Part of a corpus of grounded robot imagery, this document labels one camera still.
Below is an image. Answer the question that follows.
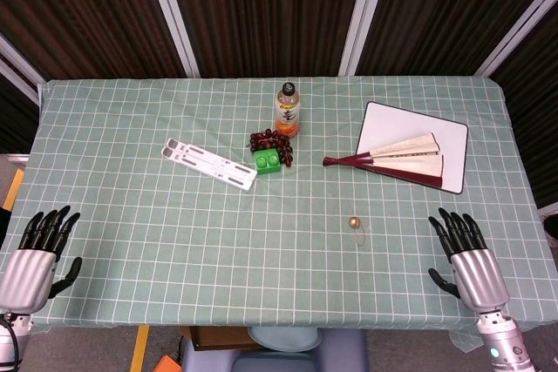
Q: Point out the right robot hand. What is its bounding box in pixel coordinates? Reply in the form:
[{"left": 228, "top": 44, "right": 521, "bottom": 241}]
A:
[{"left": 427, "top": 207, "right": 511, "bottom": 315}]

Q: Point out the small gold bell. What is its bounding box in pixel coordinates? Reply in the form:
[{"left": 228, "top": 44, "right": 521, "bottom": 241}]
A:
[{"left": 347, "top": 216, "right": 372, "bottom": 247}]

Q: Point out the dark red grape bunch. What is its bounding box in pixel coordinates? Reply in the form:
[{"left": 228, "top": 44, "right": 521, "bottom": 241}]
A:
[{"left": 248, "top": 128, "right": 294, "bottom": 169}]

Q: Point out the green checkered tablecloth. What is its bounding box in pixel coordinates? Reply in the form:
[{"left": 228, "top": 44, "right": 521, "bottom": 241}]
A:
[{"left": 0, "top": 75, "right": 558, "bottom": 352}]

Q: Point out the orange drink bottle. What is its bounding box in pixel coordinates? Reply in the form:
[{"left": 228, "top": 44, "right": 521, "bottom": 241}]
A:
[{"left": 274, "top": 81, "right": 303, "bottom": 139}]

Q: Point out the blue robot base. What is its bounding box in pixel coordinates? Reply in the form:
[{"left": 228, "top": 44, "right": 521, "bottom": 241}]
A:
[{"left": 180, "top": 328, "right": 370, "bottom": 372}]

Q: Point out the folding paper fan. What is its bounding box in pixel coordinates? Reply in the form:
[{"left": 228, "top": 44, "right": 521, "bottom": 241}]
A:
[{"left": 322, "top": 131, "right": 445, "bottom": 188}]

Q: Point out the light blue round stool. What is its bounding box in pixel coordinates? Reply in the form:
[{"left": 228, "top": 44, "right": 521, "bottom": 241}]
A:
[{"left": 248, "top": 326, "right": 324, "bottom": 352}]

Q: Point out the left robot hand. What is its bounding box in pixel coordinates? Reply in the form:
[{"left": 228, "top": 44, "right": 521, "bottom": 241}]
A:
[{"left": 0, "top": 205, "right": 83, "bottom": 315}]

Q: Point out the green toy building block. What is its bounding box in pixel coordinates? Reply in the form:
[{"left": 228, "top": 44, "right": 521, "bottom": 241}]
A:
[{"left": 253, "top": 148, "right": 282, "bottom": 176}]

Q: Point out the white folding laptop stand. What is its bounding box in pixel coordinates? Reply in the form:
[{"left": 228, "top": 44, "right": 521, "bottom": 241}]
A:
[{"left": 160, "top": 137, "right": 259, "bottom": 193}]

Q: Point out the brown cardboard box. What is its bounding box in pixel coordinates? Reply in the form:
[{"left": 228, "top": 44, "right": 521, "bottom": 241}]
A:
[{"left": 180, "top": 326, "right": 267, "bottom": 352}]

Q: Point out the orange box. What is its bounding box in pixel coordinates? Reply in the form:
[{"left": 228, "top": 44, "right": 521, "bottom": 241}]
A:
[{"left": 153, "top": 354, "right": 183, "bottom": 372}]

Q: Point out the white board with black rim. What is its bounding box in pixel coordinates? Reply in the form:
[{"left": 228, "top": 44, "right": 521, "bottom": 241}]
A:
[{"left": 355, "top": 101, "right": 470, "bottom": 195}]

